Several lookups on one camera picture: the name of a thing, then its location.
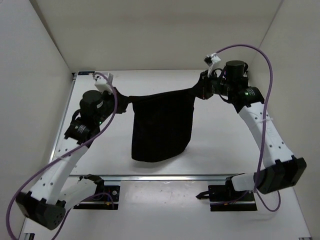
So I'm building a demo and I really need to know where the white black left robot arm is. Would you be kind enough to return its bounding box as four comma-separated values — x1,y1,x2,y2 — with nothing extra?
13,87,125,230

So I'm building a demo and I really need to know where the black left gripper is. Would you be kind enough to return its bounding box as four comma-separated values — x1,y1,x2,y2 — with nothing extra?
99,82,133,119

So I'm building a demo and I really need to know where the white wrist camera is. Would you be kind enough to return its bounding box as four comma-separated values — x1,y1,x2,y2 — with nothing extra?
204,52,221,77
92,72,114,94

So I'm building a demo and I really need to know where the black skirt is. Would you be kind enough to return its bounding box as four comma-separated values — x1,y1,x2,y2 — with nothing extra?
117,77,208,163

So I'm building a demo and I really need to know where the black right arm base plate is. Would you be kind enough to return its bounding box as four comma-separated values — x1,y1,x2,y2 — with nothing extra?
196,185,258,212

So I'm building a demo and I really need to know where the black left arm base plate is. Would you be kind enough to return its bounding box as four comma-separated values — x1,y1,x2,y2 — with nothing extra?
73,181,121,211

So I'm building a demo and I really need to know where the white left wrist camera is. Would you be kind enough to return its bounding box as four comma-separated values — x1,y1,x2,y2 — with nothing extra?
92,72,114,94

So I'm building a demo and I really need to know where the blue left corner sticker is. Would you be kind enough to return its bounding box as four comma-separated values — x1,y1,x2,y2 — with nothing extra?
77,71,94,76

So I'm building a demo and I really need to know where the silver table edge rail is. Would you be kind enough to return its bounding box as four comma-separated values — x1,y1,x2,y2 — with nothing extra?
67,174,247,182

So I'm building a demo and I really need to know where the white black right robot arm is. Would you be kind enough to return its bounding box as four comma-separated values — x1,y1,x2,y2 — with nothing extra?
198,60,307,200

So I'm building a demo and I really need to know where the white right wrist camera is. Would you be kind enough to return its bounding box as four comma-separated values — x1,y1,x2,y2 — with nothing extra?
204,52,221,77

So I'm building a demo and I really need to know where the white front cover panel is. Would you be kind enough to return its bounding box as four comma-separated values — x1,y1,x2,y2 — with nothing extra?
18,179,312,240

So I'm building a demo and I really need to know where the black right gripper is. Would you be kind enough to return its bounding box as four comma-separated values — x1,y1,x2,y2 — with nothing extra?
189,70,233,101

